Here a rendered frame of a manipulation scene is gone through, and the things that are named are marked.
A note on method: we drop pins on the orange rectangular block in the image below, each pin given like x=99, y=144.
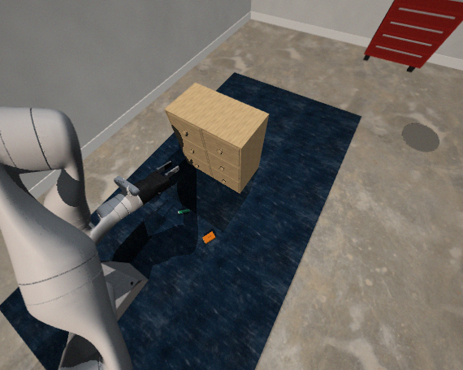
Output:
x=209, y=237

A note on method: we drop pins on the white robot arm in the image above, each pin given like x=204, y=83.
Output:
x=57, y=265

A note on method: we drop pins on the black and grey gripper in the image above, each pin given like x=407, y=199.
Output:
x=137, y=195

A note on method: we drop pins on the small wooden chest of drawers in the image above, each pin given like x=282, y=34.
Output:
x=230, y=120

